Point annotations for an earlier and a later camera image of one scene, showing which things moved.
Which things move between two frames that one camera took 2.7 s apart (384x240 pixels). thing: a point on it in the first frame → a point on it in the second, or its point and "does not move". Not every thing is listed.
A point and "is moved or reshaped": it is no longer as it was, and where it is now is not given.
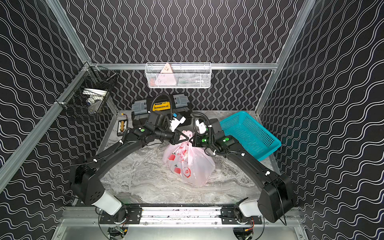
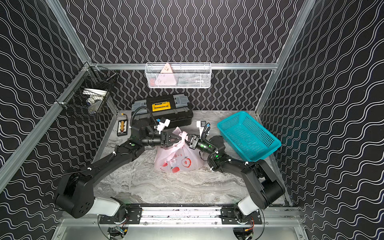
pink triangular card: x=166 y=77 does not move
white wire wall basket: x=184 y=75 does not move
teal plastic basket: x=244 y=127 does not move
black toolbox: x=173 y=104 does not move
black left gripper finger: x=184 y=135 → x=175 y=137
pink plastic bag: x=194 y=166 is moved or reshaped
